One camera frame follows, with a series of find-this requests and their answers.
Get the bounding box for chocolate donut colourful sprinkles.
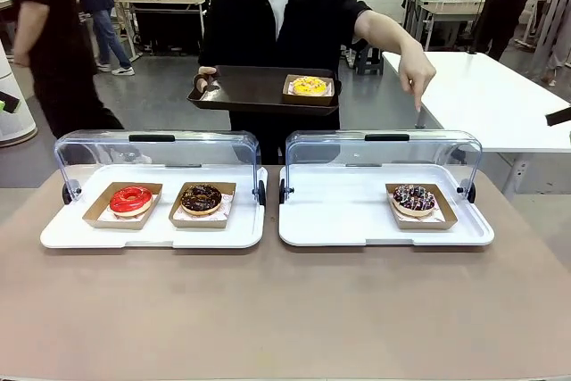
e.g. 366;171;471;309
391;183;436;217

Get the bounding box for white plastic display tray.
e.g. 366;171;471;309
278;163;496;247
39;164;269;251

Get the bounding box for bystander in grey clothes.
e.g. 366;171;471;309
533;0;571;86

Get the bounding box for person's right hand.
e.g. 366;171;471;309
194;66;220;93

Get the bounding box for brown cardboard donut box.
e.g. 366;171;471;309
281;73;335;108
385;182;459;231

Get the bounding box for chocolate donut in box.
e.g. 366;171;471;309
168;181;237;229

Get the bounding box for dark grey metal stool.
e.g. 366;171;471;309
354;39;385;77

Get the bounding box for person's left hand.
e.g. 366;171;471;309
398;51;437;113

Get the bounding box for clear dome lid black handle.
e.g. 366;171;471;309
53;129;268;206
279;129;484;204

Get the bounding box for white rectangular table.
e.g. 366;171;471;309
382;50;571;203

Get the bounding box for person's left forearm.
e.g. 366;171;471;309
354;9;424;61

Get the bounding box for red glazed donut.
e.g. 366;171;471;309
109;185;154;215

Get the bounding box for white cylindrical stand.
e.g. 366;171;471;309
0;37;39;149

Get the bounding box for person in black shirt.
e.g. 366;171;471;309
197;0;374;166

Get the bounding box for chocolate donut with nuts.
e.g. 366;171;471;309
179;183;223;216

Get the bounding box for yellow sprinkled donut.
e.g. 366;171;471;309
288;77;328;97

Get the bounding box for dark brown serving tray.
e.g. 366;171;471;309
186;64;343;118

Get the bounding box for red donut in box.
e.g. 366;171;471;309
81;181;164;231

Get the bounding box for bystander in blue jeans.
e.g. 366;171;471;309
70;0;135;78

